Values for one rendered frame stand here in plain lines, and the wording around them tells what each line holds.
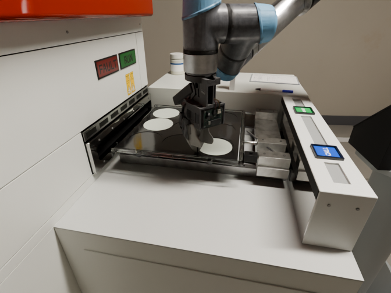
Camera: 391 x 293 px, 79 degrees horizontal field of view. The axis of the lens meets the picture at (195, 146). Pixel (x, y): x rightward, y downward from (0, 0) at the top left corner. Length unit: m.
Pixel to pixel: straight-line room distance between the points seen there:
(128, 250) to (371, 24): 3.11
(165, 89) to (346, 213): 0.75
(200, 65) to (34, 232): 0.47
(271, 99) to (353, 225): 0.56
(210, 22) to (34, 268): 0.60
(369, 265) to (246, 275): 0.77
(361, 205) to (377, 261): 0.73
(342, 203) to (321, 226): 0.07
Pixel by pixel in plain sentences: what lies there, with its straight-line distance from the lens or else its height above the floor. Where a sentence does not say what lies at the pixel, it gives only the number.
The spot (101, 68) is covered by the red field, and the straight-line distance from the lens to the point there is 0.72.
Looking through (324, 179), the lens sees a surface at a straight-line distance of 0.51.
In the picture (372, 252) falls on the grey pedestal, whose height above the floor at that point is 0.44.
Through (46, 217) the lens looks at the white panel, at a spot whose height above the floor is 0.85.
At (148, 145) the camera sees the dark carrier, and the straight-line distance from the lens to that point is 0.70.
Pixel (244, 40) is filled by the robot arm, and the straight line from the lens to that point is 0.55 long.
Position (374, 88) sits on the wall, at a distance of 3.51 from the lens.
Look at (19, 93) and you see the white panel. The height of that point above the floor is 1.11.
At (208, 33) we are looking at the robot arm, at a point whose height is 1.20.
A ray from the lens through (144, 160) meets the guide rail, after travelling 0.74.
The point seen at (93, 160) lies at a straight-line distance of 0.69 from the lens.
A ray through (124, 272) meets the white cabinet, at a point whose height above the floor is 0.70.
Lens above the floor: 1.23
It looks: 30 degrees down
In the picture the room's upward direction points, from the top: straight up
